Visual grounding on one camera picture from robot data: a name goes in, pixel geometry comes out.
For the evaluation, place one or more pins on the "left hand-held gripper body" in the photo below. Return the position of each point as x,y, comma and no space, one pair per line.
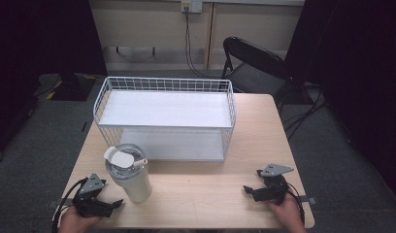
89,204

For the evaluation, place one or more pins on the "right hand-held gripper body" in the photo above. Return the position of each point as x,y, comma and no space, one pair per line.
273,191

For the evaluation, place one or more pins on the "white tumbler cup with lid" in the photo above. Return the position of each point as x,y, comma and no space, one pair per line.
133,184

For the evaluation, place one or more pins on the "person's left hand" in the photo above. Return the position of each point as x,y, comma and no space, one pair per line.
71,223

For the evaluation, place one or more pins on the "person's right hand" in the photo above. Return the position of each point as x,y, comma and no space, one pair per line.
291,215

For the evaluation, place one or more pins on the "black stand base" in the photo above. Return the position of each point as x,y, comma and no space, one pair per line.
68,86

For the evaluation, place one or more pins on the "black folding chair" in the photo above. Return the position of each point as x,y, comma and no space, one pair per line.
256,69

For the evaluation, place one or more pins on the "black curtain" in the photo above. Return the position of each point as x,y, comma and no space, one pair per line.
357,81
31,64

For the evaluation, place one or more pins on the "grey table bracket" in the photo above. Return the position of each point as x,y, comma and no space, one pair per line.
58,203
308,199

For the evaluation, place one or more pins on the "white wall outlet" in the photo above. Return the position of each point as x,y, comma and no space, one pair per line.
191,6

